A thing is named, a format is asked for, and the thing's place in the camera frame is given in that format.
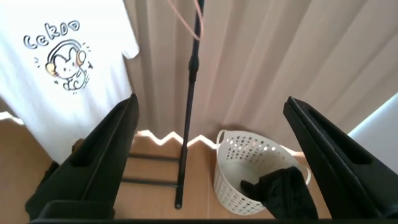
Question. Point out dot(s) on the beige curtain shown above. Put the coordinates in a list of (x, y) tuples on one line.
[(280, 46)]

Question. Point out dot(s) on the black clothes rack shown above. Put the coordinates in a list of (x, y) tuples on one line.
[(191, 87)]

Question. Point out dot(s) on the black garment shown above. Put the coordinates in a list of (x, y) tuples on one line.
[(283, 193)]

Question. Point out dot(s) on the white printed t-shirt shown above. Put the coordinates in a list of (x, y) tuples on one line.
[(62, 105)]

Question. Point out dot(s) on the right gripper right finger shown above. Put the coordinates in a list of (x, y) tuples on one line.
[(339, 174)]

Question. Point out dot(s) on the pink clothes hanger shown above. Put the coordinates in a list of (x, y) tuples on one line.
[(200, 28)]

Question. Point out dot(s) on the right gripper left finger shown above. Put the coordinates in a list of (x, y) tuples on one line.
[(93, 161)]

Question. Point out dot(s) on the white laundry basket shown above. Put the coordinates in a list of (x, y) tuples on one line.
[(230, 174)]

